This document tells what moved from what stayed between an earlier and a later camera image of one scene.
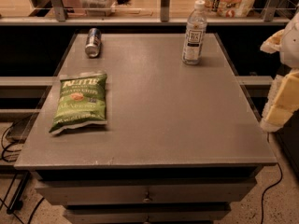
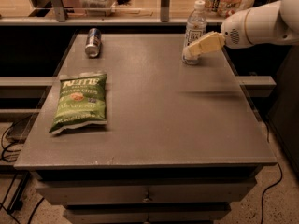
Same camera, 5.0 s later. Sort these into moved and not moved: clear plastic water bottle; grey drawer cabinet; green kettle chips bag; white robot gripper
Moved: white robot gripper
Not moved: green kettle chips bag; grey drawer cabinet; clear plastic water bottle
